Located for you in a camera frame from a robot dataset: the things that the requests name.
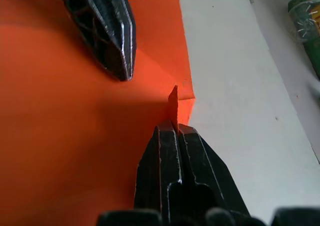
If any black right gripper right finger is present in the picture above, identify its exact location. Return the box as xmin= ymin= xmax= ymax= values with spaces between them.
xmin=177 ymin=123 xmax=251 ymax=218

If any orange paper sheet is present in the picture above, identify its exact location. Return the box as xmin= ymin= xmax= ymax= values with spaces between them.
xmin=0 ymin=0 xmax=197 ymax=226

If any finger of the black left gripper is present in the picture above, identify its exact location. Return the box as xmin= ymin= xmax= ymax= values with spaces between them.
xmin=56 ymin=0 xmax=131 ymax=82
xmin=117 ymin=0 xmax=137 ymax=81

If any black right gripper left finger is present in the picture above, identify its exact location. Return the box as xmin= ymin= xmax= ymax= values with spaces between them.
xmin=133 ymin=124 xmax=184 ymax=221

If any green plastic bottle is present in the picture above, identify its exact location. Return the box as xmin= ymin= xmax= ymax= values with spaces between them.
xmin=287 ymin=0 xmax=320 ymax=81

